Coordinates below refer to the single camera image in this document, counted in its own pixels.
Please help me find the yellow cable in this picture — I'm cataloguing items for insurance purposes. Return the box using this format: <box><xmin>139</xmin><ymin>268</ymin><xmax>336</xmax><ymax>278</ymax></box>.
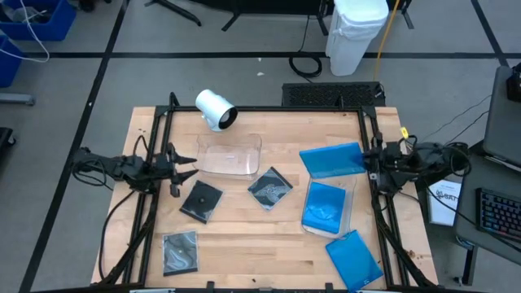
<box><xmin>372</xmin><ymin>0</ymin><xmax>402</xmax><ymax>82</ymax></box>

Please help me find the grey metal bar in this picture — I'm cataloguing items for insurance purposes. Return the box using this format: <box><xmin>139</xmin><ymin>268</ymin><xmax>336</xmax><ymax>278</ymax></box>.
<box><xmin>0</xmin><ymin>92</ymin><xmax>37</xmax><ymax>107</ymax></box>

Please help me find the jewel case grey marbled insert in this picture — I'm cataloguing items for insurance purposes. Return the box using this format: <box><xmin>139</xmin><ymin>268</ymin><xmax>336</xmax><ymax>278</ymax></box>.
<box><xmin>161</xmin><ymin>230</ymin><xmax>200</xmax><ymax>278</ymax></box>

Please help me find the white printed paper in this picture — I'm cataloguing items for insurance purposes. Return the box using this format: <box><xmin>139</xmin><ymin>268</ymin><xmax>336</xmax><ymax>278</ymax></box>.
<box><xmin>426</xmin><ymin>178</ymin><xmax>463</xmax><ymax>228</ymax></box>

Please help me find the white cylindrical camera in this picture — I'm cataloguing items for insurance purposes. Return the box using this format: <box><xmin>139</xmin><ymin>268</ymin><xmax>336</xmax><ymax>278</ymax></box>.
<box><xmin>194</xmin><ymin>88</ymin><xmax>239</xmax><ymax>133</ymax></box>

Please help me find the white trash bin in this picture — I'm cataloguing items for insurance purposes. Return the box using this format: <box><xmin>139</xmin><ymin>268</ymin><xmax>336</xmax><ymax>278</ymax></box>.
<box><xmin>324</xmin><ymin>0</ymin><xmax>390</xmax><ymax>78</ymax></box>

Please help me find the grey desk panel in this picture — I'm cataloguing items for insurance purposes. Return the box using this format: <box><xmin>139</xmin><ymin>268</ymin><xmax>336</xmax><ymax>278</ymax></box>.
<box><xmin>482</xmin><ymin>64</ymin><xmax>521</xmax><ymax>168</ymax></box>

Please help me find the white cable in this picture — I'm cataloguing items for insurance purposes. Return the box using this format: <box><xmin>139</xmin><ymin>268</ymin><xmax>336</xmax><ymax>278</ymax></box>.
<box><xmin>0</xmin><ymin>0</ymin><xmax>51</xmax><ymax>64</ymax></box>

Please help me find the grey desk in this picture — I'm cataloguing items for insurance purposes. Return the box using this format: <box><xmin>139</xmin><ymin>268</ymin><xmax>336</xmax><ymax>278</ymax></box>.
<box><xmin>453</xmin><ymin>140</ymin><xmax>521</xmax><ymax>268</ymax></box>

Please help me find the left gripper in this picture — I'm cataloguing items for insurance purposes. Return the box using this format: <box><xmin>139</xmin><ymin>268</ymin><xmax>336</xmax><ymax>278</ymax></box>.
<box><xmin>154</xmin><ymin>141</ymin><xmax>199</xmax><ymax>199</ymax></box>

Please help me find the blue storage bin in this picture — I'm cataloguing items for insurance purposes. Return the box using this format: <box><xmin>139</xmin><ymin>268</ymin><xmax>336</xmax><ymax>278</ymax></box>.
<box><xmin>0</xmin><ymin>34</ymin><xmax>26</xmax><ymax>89</ymax></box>
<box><xmin>0</xmin><ymin>0</ymin><xmax>78</xmax><ymax>42</ymax></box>

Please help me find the black partition panel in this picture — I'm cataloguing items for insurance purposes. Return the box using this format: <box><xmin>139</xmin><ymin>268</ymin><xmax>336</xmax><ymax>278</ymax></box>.
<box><xmin>142</xmin><ymin>0</ymin><xmax>415</xmax><ymax>33</ymax></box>

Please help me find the blue plastic case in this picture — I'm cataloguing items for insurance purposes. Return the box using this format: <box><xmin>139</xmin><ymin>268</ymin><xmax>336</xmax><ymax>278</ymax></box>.
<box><xmin>298</xmin><ymin>141</ymin><xmax>368</xmax><ymax>180</ymax></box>
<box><xmin>301</xmin><ymin>181</ymin><xmax>348</xmax><ymax>236</ymax></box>
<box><xmin>324</xmin><ymin>229</ymin><xmax>385</xmax><ymax>293</ymax></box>

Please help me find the black-tray clear jewel case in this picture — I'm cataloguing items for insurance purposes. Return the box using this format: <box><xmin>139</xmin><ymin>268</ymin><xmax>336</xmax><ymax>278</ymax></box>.
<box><xmin>178</xmin><ymin>179</ymin><xmax>225</xmax><ymax>225</ymax></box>

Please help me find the black keyboard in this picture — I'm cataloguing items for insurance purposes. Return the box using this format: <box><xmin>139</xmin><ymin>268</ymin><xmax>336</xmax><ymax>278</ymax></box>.
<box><xmin>475</xmin><ymin>186</ymin><xmax>521</xmax><ymax>246</ymax></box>

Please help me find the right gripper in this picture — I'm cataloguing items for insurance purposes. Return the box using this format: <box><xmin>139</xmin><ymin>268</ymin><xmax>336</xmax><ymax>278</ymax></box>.
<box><xmin>361</xmin><ymin>140</ymin><xmax>406</xmax><ymax>193</ymax></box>

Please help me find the black perforated computer case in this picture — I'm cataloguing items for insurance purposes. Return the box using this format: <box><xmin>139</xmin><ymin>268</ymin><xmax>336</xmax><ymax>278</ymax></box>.
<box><xmin>281</xmin><ymin>81</ymin><xmax>387</xmax><ymax>109</ymax></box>

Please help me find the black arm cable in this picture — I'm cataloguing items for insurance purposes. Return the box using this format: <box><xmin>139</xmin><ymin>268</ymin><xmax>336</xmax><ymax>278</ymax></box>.
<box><xmin>97</xmin><ymin>187</ymin><xmax>138</xmax><ymax>282</ymax></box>

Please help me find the clear plastic bin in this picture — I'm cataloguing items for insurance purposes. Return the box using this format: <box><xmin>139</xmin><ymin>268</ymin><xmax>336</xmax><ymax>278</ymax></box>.
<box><xmin>195</xmin><ymin>133</ymin><xmax>263</xmax><ymax>181</ymax></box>
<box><xmin>300</xmin><ymin>173</ymin><xmax>358</xmax><ymax>240</ymax></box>

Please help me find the black metal table frame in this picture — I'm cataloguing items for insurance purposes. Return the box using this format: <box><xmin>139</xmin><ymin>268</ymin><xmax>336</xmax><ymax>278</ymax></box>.
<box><xmin>97</xmin><ymin>91</ymin><xmax>440</xmax><ymax>293</ymax></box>

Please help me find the coiled black cable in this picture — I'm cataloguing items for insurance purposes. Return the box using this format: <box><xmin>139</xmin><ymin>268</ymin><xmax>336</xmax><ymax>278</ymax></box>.
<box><xmin>287</xmin><ymin>15</ymin><xmax>324</xmax><ymax>80</ymax></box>

